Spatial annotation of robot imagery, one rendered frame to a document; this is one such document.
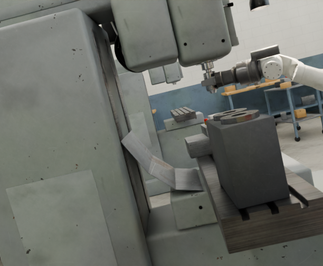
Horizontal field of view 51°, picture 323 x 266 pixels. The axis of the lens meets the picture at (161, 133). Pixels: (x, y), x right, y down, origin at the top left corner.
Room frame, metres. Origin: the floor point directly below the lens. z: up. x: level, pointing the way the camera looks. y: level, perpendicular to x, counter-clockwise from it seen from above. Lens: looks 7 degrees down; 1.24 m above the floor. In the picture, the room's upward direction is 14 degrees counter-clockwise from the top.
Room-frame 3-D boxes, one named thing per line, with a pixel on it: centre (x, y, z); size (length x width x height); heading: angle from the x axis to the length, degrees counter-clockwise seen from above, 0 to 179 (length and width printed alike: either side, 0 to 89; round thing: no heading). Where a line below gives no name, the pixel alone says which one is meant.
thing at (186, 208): (1.31, -0.23, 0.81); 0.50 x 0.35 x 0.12; 87
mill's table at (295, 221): (1.31, -0.23, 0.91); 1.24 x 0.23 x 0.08; 177
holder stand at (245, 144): (0.83, -0.19, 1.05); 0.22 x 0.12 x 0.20; 179
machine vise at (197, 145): (1.43, -0.27, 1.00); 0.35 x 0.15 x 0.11; 90
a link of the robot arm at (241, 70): (1.27, -0.31, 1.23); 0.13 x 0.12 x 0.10; 156
